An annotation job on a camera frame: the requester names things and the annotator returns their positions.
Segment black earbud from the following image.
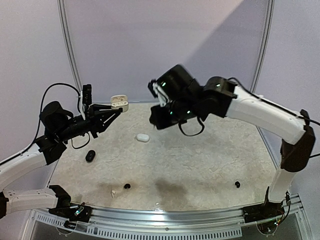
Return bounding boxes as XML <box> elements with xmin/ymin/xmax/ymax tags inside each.
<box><xmin>235</xmin><ymin>181</ymin><xmax>241</xmax><ymax>188</ymax></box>
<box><xmin>123</xmin><ymin>183</ymin><xmax>131</xmax><ymax>189</ymax></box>

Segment black earbud right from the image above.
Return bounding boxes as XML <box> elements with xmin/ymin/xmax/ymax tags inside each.
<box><xmin>235</xmin><ymin>181</ymin><xmax>241</xmax><ymax>188</ymax></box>

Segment black oval charging case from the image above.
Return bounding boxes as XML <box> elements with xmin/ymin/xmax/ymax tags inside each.
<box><xmin>85</xmin><ymin>150</ymin><xmax>96</xmax><ymax>163</ymax></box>

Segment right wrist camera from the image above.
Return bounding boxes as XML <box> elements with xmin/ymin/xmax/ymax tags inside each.
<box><xmin>147</xmin><ymin>79</ymin><xmax>170</xmax><ymax>107</ymax></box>

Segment right aluminium frame post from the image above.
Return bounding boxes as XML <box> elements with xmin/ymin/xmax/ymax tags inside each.
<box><xmin>250</xmin><ymin>0</ymin><xmax>275</xmax><ymax>92</ymax></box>

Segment white square charging case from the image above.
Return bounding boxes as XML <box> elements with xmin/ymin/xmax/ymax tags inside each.
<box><xmin>110</xmin><ymin>94</ymin><xmax>129</xmax><ymax>112</ymax></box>

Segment white stem earbud left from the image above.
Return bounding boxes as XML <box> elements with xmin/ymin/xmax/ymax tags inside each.
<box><xmin>111</xmin><ymin>190</ymin><xmax>116</xmax><ymax>198</ymax></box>

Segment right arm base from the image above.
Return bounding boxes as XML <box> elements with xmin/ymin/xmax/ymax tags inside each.
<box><xmin>241</xmin><ymin>199</ymin><xmax>289</xmax><ymax>223</ymax></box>

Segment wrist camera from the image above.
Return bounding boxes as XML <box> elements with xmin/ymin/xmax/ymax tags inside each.
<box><xmin>77</xmin><ymin>84</ymin><xmax>92</xmax><ymax>120</ymax></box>
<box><xmin>147</xmin><ymin>79</ymin><xmax>170</xmax><ymax>107</ymax></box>

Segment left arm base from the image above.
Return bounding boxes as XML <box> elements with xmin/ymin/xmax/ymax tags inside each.
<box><xmin>48</xmin><ymin>200</ymin><xmax>93</xmax><ymax>223</ymax></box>

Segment white oval charging case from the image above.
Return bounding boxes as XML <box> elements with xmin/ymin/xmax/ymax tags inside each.
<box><xmin>136</xmin><ymin>133</ymin><xmax>150</xmax><ymax>143</ymax></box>

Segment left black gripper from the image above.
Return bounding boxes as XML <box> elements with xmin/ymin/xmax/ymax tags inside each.
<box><xmin>56</xmin><ymin>103</ymin><xmax>120</xmax><ymax>142</ymax></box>

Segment aluminium front rail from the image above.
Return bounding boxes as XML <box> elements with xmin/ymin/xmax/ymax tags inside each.
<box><xmin>21</xmin><ymin>194</ymin><xmax>313</xmax><ymax>240</ymax></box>

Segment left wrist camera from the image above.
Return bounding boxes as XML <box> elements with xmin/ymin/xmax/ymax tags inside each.
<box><xmin>77</xmin><ymin>84</ymin><xmax>92</xmax><ymax>120</ymax></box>

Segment black earbud left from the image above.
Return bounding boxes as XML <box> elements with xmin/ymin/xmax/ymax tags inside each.
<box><xmin>123</xmin><ymin>183</ymin><xmax>131</xmax><ymax>189</ymax></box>

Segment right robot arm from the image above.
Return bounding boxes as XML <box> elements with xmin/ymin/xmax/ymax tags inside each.
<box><xmin>147</xmin><ymin>64</ymin><xmax>316</xmax><ymax>218</ymax></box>

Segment left aluminium frame post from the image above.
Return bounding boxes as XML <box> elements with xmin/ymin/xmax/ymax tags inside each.
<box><xmin>57</xmin><ymin>0</ymin><xmax>83</xmax><ymax>91</ymax></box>

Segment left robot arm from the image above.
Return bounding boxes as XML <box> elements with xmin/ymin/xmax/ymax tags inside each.
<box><xmin>0</xmin><ymin>101</ymin><xmax>129</xmax><ymax>222</ymax></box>

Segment aluminium frame post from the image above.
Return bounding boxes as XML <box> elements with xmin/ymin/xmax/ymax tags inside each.
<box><xmin>57</xmin><ymin>0</ymin><xmax>83</xmax><ymax>91</ymax></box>
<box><xmin>250</xmin><ymin>0</ymin><xmax>275</xmax><ymax>92</ymax></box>

